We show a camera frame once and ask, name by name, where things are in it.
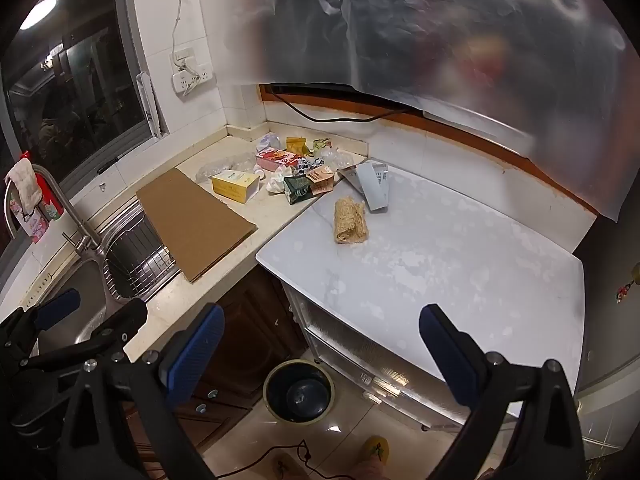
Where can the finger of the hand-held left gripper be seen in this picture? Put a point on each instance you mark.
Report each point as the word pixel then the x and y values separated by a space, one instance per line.
pixel 57 304
pixel 120 322

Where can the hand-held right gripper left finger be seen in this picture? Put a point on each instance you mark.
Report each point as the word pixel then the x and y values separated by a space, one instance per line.
pixel 192 352

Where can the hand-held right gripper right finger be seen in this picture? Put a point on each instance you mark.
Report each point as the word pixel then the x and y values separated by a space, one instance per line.
pixel 447 355

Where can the round black trash bin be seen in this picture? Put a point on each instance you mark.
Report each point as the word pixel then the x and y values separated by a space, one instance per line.
pixel 300 395

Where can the tan woven sponge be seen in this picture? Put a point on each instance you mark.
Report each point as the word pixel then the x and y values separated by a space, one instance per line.
pixel 350 220

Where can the yellow paper box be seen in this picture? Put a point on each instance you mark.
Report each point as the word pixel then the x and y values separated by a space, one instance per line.
pixel 232 185

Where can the grey paper box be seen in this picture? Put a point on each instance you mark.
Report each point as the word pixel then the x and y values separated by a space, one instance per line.
pixel 372 185

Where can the white tissue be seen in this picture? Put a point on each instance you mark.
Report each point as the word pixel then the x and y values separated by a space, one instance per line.
pixel 276 182

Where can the clear plastic bottle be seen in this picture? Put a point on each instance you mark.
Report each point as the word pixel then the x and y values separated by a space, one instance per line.
pixel 225 162

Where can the dark green packet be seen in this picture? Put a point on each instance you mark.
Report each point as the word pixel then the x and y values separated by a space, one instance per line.
pixel 297 190

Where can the pink snack packet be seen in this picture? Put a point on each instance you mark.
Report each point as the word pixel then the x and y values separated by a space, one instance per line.
pixel 275 159

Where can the orange drink carton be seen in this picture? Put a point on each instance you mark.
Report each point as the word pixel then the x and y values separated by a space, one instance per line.
pixel 320 180

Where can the stainless steel sink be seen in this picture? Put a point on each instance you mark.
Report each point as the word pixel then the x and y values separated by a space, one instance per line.
pixel 70 285

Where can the dark wooden cabinet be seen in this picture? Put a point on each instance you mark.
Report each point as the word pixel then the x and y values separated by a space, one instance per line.
pixel 250 320

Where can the red packet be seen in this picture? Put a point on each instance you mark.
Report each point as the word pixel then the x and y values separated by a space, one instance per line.
pixel 51 205

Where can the yellow slipper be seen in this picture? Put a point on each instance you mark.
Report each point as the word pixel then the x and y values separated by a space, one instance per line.
pixel 287 467
pixel 375 447

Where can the steel kitchen faucet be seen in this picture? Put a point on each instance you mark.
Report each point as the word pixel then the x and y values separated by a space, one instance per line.
pixel 56 185

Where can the brown cardboard sheet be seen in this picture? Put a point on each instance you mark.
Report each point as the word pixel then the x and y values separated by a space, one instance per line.
pixel 195 220

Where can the cream cloth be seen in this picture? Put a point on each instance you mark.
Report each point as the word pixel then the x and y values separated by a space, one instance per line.
pixel 25 180

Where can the person's pink trouser leg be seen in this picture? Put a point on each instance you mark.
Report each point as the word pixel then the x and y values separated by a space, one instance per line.
pixel 367 472

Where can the grey refrigerator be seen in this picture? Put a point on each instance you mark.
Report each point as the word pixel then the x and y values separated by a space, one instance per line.
pixel 610 350

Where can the colourful fridge magnet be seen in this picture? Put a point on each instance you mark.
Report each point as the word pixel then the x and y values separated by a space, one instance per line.
pixel 627 287

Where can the brown wooden trim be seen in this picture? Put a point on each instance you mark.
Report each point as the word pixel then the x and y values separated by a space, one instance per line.
pixel 475 142

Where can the dark glass window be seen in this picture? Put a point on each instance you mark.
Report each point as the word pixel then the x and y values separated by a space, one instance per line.
pixel 75 85

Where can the blue and white carton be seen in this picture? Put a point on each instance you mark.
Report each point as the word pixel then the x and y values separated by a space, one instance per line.
pixel 268 142

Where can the clear bag of packets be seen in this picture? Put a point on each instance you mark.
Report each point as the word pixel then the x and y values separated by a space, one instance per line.
pixel 334 157

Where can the yellow snack bag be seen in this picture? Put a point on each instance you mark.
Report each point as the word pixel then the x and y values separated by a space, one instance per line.
pixel 296 145

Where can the green snack bag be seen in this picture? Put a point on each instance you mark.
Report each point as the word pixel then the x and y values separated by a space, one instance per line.
pixel 322 144

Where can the white power strip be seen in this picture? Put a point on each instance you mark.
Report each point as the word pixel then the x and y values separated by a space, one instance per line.
pixel 195 79

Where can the translucent plastic film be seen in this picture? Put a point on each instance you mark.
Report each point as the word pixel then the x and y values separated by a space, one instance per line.
pixel 450 35

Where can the white wall socket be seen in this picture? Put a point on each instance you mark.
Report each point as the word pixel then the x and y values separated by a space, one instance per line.
pixel 182 55

